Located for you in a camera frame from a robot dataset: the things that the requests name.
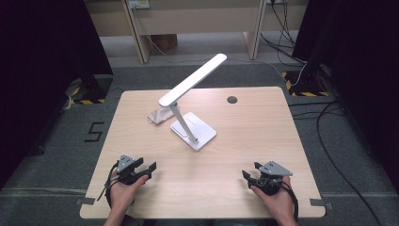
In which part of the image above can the person's left hand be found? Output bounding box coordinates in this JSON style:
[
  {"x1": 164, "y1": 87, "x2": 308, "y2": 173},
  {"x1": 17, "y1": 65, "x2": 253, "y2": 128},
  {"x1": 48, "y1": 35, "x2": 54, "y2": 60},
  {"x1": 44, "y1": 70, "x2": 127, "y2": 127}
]
[{"x1": 109, "y1": 174, "x2": 151, "y2": 215}]

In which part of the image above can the black stand base striped tape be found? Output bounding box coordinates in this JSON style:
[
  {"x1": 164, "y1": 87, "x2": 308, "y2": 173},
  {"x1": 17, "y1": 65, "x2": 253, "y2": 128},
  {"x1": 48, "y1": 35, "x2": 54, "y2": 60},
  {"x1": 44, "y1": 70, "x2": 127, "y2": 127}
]
[
  {"x1": 65, "y1": 73, "x2": 114, "y2": 105},
  {"x1": 281, "y1": 70, "x2": 331, "y2": 98}
]

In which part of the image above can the white desk lamp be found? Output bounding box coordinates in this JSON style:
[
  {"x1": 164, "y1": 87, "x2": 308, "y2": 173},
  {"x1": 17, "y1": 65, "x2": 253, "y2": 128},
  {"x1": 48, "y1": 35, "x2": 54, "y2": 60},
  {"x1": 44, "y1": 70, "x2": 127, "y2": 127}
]
[{"x1": 158, "y1": 53, "x2": 229, "y2": 153}]

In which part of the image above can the black curtain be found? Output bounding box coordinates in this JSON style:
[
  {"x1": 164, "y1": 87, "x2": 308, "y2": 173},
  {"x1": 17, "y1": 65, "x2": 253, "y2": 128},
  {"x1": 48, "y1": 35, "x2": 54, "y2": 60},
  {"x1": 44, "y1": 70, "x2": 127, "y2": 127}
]
[
  {"x1": 0, "y1": 0, "x2": 114, "y2": 190},
  {"x1": 291, "y1": 0, "x2": 399, "y2": 193}
]

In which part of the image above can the beige textured cloth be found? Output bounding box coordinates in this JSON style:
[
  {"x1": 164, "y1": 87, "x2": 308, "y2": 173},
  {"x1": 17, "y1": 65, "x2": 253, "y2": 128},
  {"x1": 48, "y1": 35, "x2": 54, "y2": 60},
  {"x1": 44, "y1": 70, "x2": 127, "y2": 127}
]
[{"x1": 147, "y1": 106, "x2": 182, "y2": 126}]

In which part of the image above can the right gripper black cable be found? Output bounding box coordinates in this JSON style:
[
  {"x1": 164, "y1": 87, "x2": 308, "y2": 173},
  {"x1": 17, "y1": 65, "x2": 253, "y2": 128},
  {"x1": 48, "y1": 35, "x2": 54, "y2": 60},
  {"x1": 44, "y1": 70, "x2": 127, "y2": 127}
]
[{"x1": 279, "y1": 181, "x2": 300, "y2": 221}]

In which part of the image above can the long black floor cable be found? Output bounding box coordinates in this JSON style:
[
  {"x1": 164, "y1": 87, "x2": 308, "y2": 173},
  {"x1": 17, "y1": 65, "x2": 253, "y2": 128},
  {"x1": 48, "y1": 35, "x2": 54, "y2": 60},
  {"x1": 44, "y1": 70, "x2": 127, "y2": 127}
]
[{"x1": 315, "y1": 99, "x2": 383, "y2": 226}]

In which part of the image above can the person's right hand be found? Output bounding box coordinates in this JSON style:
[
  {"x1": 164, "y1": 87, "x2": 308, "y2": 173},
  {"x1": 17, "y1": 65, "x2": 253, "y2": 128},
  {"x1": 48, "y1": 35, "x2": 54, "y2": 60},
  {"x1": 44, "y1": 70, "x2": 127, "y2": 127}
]
[{"x1": 249, "y1": 175, "x2": 298, "y2": 221}]

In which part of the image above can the bundle of black cables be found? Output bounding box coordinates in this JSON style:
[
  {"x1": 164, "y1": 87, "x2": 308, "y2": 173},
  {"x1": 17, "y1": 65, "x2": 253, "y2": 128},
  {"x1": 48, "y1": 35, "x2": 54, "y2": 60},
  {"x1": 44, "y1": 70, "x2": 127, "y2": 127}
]
[{"x1": 259, "y1": 0, "x2": 308, "y2": 64}]

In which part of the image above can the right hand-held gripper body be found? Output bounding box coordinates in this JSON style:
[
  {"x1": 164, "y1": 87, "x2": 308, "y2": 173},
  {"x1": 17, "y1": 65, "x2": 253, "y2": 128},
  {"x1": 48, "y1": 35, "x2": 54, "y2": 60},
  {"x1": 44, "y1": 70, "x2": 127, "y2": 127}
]
[{"x1": 248, "y1": 160, "x2": 294, "y2": 197}]

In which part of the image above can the dark tape strip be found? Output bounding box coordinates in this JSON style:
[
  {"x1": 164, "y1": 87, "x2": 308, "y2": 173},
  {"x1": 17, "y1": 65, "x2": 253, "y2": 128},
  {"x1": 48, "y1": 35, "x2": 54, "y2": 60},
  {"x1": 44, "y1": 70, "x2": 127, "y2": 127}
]
[
  {"x1": 309, "y1": 198, "x2": 334, "y2": 211},
  {"x1": 75, "y1": 196, "x2": 96, "y2": 207}
]

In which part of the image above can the white floor cable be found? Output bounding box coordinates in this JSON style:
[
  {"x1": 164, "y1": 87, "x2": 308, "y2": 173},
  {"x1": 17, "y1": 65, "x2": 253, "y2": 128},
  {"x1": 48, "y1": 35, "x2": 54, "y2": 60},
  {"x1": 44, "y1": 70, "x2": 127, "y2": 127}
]
[{"x1": 143, "y1": 33, "x2": 308, "y2": 87}]

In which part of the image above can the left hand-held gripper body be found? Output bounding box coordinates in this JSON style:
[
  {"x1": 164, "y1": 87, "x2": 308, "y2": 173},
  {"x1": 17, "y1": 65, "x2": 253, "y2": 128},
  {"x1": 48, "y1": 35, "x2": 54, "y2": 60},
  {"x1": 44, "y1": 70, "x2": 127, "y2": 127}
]
[{"x1": 116, "y1": 153, "x2": 144, "y2": 186}]

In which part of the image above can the white power strip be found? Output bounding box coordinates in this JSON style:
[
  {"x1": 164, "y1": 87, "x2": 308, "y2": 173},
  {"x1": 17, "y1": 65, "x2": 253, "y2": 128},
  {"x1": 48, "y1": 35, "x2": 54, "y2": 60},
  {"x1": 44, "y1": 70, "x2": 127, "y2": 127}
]
[{"x1": 127, "y1": 0, "x2": 152, "y2": 10}]

